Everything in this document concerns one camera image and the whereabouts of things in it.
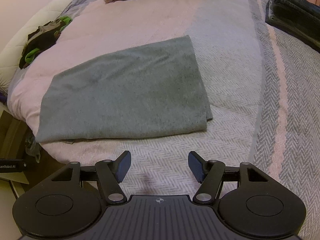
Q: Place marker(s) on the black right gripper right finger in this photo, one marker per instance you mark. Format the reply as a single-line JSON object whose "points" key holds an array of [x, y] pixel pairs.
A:
{"points": [[245, 201]]}

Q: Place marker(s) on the dark folded jeans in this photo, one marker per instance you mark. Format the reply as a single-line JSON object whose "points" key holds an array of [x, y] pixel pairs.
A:
{"points": [[298, 18]]}

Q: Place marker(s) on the grey herringbone striped blanket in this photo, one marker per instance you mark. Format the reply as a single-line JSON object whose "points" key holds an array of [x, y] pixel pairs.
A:
{"points": [[263, 88]]}

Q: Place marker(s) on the black and green garment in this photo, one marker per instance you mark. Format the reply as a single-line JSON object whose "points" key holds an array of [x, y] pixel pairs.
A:
{"points": [[42, 39]]}

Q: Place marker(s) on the black labelled device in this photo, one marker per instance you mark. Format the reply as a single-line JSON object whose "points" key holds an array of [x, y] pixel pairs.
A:
{"points": [[13, 165]]}

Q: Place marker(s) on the grey towel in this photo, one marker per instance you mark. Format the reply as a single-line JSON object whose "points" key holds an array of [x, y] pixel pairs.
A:
{"points": [[149, 91]]}

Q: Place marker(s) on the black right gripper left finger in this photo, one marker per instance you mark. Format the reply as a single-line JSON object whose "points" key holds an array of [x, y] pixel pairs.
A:
{"points": [[72, 199]]}

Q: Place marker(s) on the pink quilted bedspread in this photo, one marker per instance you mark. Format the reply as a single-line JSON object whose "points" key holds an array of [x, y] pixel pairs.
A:
{"points": [[112, 30]]}

